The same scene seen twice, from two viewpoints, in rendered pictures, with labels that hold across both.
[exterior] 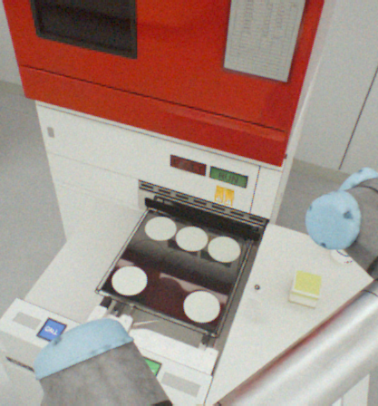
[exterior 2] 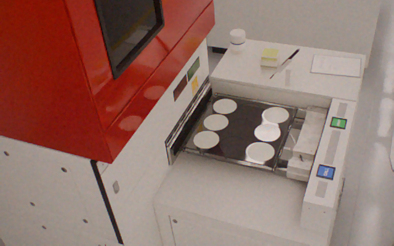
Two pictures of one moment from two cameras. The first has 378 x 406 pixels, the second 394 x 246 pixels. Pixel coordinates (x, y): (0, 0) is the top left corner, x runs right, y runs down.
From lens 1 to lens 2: 1.55 m
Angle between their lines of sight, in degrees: 58
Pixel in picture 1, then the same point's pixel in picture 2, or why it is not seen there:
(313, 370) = not seen: outside the picture
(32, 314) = (315, 187)
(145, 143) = (162, 102)
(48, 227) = not seen: outside the picture
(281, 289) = (266, 72)
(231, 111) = (198, 11)
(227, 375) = (330, 91)
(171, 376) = (338, 114)
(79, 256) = (225, 205)
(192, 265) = (242, 120)
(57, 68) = (128, 95)
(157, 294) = (271, 136)
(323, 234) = not seen: outside the picture
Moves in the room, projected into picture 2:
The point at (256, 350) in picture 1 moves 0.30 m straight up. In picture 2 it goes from (311, 82) to (317, 17)
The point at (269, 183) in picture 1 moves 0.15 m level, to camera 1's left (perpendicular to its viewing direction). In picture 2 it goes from (204, 48) to (202, 69)
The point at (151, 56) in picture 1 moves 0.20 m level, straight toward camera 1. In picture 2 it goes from (168, 14) to (234, 8)
